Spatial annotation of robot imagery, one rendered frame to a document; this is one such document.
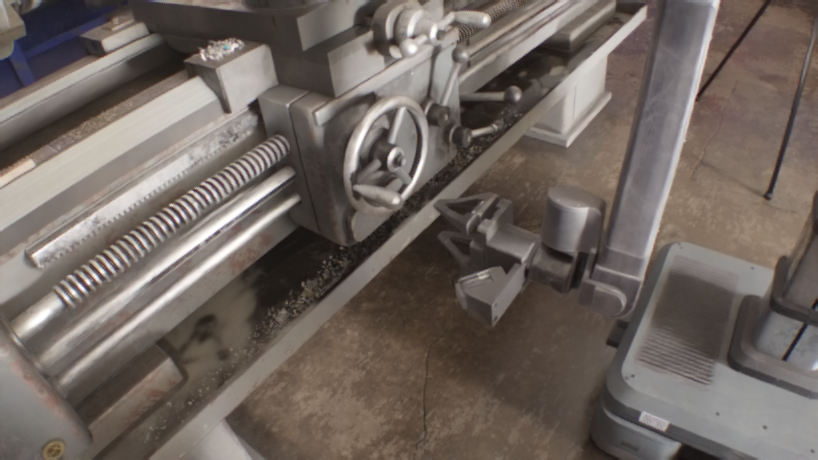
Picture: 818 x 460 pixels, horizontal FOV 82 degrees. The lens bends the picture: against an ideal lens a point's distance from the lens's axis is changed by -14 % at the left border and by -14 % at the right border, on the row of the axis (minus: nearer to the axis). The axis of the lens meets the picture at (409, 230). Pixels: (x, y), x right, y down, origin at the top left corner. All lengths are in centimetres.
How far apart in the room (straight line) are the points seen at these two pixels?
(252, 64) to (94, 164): 29
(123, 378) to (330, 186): 49
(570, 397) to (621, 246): 82
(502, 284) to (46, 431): 60
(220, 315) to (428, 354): 59
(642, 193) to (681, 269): 78
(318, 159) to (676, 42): 57
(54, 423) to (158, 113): 46
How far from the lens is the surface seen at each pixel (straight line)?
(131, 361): 103
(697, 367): 119
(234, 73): 90
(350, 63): 87
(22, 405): 76
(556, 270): 66
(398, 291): 162
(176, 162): 90
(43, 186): 83
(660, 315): 125
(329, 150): 89
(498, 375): 142
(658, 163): 59
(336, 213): 95
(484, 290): 63
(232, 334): 108
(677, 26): 56
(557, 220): 63
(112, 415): 101
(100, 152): 85
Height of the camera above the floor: 117
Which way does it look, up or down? 40 degrees down
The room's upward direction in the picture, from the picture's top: 7 degrees counter-clockwise
